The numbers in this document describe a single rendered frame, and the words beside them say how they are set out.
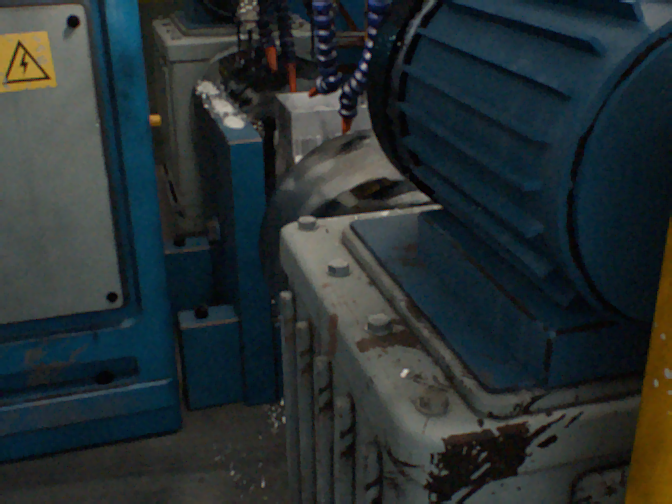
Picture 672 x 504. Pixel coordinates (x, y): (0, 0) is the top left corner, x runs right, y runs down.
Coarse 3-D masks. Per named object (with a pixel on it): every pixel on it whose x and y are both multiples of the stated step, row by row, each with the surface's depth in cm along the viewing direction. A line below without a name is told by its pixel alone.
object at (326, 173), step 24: (336, 144) 84; (360, 144) 82; (312, 168) 82; (336, 168) 79; (360, 168) 77; (384, 168) 75; (288, 192) 83; (312, 192) 78; (336, 192) 75; (360, 192) 73; (384, 192) 72; (408, 192) 72; (264, 216) 86; (288, 216) 80; (312, 216) 75; (336, 216) 72; (264, 240) 85; (264, 264) 86
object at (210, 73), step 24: (216, 72) 130; (240, 72) 123; (264, 72) 124; (312, 72) 126; (192, 96) 137; (240, 96) 124; (264, 96) 125; (192, 120) 136; (264, 120) 127; (264, 144) 128
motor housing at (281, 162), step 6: (276, 150) 114; (288, 150) 105; (276, 156) 115; (282, 156) 115; (276, 162) 115; (282, 162) 116; (288, 162) 116; (276, 168) 116; (282, 168) 116; (288, 168) 117; (276, 174) 117; (282, 174) 117; (276, 180) 117; (276, 186) 117
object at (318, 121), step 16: (288, 96) 109; (304, 96) 110; (320, 96) 111; (336, 96) 112; (288, 112) 102; (304, 112) 101; (320, 112) 102; (336, 112) 102; (288, 128) 104; (304, 128) 102; (320, 128) 103; (336, 128) 103; (352, 128) 104; (288, 144) 105; (304, 144) 103
